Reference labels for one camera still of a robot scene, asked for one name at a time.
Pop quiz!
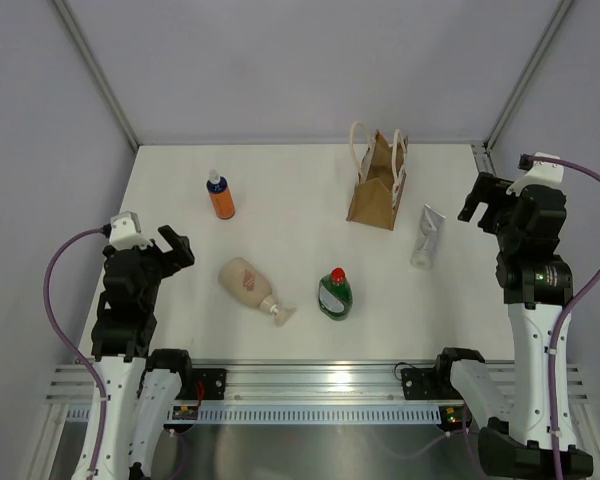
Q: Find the beige pump bottle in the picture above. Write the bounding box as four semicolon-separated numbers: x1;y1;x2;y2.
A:
218;257;296;326

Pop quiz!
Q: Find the silver tube white cap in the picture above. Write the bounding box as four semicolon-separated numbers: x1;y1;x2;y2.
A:
410;204;446;270

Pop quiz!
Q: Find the orange spray bottle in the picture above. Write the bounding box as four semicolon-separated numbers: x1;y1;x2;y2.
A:
206;169;236;220

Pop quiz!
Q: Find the brown canvas bag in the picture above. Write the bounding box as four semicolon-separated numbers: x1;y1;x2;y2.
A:
346;121;408;231

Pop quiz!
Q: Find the green bottle red cap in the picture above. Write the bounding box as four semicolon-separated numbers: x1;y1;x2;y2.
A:
317;267;353;321

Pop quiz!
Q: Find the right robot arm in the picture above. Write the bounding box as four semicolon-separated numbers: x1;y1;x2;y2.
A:
432;172;594;479

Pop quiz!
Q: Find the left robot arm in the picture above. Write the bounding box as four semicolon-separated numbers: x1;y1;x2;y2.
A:
73;212;195;479

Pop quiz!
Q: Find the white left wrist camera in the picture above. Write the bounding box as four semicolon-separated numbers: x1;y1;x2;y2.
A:
108;211;150;251

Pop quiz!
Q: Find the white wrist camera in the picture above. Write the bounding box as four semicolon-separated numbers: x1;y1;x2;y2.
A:
507;152;564;196
108;211;150;251

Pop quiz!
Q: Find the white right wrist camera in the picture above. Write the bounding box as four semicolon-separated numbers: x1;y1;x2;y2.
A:
507;152;564;196

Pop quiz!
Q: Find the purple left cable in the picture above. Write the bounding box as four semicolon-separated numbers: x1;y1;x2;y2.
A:
45;227;112;480

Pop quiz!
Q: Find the purple cable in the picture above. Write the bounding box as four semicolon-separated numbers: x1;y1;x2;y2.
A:
45;227;112;480
539;158;600;480

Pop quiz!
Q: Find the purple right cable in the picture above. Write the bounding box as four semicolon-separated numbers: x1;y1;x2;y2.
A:
539;158;600;480

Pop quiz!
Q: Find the white slotted cable duct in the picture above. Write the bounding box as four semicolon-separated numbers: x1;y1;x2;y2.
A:
65;404;443;426

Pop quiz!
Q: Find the aluminium mounting rail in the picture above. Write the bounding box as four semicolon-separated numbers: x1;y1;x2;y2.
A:
43;361;589;405

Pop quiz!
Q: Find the right aluminium frame post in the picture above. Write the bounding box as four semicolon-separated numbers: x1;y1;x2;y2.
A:
483;0;578;154

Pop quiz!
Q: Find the aluminium frame post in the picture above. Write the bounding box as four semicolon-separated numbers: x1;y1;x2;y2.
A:
483;0;578;154
48;0;141;153

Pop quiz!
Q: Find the left aluminium frame post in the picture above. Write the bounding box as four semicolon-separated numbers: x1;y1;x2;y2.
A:
48;0;141;153

